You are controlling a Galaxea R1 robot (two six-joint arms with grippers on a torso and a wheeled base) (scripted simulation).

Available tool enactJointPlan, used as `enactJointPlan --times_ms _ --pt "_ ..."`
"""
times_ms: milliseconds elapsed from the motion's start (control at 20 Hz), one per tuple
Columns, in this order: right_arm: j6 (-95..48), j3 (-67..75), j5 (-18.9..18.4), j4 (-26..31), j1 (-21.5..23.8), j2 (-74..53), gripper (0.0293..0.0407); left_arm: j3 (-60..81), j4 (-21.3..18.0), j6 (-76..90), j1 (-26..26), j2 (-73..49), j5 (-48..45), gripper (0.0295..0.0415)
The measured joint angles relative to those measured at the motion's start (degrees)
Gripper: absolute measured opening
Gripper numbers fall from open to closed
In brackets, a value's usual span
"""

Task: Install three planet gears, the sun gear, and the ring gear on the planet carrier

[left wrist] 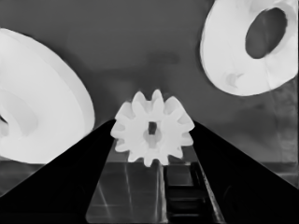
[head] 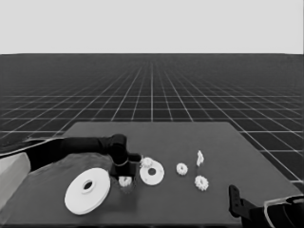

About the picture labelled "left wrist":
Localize small white toothed gear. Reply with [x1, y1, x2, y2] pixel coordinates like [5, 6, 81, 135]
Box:
[110, 89, 196, 167]

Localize large thick white disc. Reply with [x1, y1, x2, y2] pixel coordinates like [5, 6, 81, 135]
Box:
[0, 27, 96, 165]

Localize white round carrier with pins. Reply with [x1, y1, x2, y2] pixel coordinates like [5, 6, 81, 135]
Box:
[200, 0, 299, 97]

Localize dark robot body block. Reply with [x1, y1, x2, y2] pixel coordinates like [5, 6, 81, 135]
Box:
[160, 161, 226, 224]

